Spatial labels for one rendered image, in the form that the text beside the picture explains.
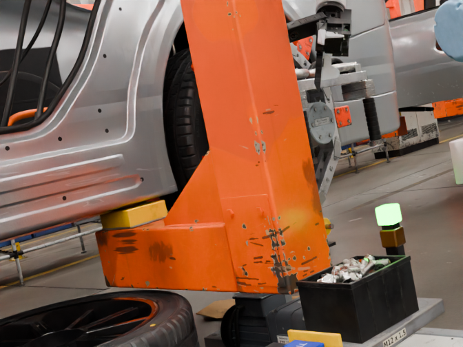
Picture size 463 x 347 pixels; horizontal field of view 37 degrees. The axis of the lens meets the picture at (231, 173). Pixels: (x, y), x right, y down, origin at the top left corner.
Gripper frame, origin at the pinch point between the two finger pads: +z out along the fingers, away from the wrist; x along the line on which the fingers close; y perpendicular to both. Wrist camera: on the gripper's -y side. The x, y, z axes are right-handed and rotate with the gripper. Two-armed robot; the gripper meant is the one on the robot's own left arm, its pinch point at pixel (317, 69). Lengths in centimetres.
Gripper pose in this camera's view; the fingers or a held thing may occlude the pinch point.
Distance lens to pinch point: 163.2
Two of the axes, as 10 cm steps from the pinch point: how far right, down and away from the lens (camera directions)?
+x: 0.4, 6.0, 8.0
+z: -1.3, 7.9, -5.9
